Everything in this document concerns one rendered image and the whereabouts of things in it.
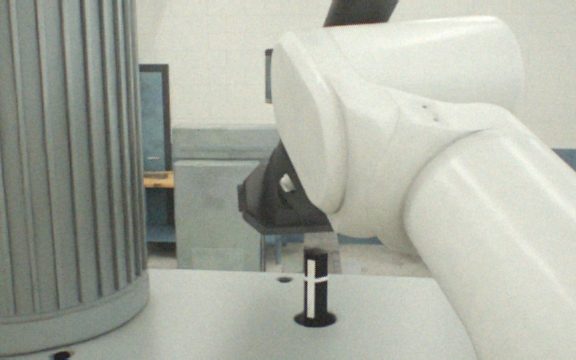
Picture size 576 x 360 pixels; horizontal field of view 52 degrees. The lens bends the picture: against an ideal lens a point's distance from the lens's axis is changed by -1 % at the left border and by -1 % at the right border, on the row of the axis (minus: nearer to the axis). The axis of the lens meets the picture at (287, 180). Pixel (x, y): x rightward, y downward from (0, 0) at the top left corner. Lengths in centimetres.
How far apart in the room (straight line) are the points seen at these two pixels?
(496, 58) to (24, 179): 32
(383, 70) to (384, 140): 7
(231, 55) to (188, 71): 55
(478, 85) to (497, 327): 15
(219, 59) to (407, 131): 691
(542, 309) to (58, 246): 36
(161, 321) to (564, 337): 39
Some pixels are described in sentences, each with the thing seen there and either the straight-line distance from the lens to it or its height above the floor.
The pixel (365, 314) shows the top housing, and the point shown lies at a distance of 53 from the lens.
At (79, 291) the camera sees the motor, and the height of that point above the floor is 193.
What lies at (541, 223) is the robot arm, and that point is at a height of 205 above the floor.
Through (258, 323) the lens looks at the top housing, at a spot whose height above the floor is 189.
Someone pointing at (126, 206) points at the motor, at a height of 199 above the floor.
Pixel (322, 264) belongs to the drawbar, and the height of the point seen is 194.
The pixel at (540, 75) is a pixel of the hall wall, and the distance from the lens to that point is 731.
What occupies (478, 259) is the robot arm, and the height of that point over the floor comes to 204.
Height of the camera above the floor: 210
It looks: 11 degrees down
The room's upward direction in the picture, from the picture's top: straight up
